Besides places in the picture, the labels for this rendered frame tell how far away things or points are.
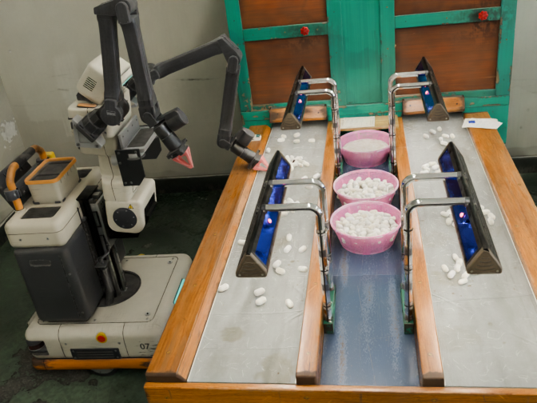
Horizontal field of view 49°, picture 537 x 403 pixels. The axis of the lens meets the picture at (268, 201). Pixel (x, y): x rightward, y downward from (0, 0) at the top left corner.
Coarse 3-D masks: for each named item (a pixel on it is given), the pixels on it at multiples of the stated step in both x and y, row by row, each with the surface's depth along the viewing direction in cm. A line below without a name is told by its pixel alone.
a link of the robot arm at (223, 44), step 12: (204, 48) 244; (216, 48) 243; (228, 48) 242; (168, 60) 250; (180, 60) 248; (192, 60) 247; (228, 60) 245; (240, 60) 244; (156, 72) 249; (168, 72) 251
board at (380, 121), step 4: (372, 116) 307; (376, 116) 306; (380, 116) 306; (384, 116) 305; (396, 116) 303; (376, 120) 302; (380, 120) 301; (384, 120) 300; (396, 120) 299; (376, 124) 297; (380, 124) 296; (384, 124) 296; (396, 124) 294; (348, 128) 297; (352, 128) 296; (356, 128) 296; (360, 128) 295; (364, 128) 295; (368, 128) 295; (372, 128) 295; (376, 128) 294; (380, 128) 294; (384, 128) 294
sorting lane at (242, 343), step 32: (320, 128) 311; (320, 160) 277; (256, 192) 256; (288, 192) 253; (288, 224) 229; (288, 256) 210; (256, 288) 196; (288, 288) 194; (224, 320) 184; (256, 320) 182; (288, 320) 180; (224, 352) 171; (256, 352) 170; (288, 352) 168; (288, 384) 158
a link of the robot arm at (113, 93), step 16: (112, 0) 195; (128, 0) 195; (112, 16) 198; (112, 32) 201; (112, 48) 203; (112, 64) 206; (112, 80) 209; (112, 96) 211; (112, 112) 212; (128, 112) 222
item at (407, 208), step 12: (408, 180) 171; (420, 180) 171; (432, 180) 171; (408, 204) 159; (420, 204) 158; (432, 204) 157; (444, 204) 157; (456, 204) 156; (408, 216) 160; (408, 228) 161; (408, 240) 163; (408, 252) 165; (408, 264) 167; (408, 276) 169; (408, 288) 171; (408, 300) 173; (408, 312) 175; (408, 324) 176
